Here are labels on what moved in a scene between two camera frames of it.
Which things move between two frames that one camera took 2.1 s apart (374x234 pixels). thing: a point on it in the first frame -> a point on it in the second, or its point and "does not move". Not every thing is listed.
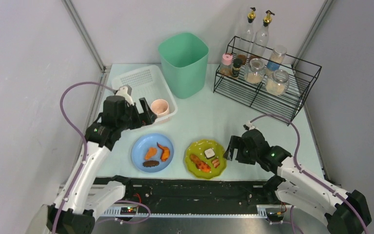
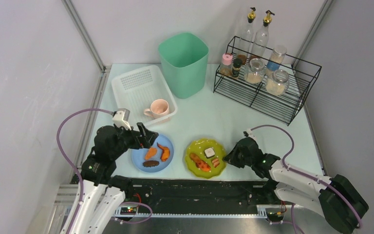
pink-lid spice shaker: [226, 67] does not move
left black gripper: [140, 115] -> [140, 138]
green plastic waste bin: [185, 57] does not move
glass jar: [254, 72] does not move
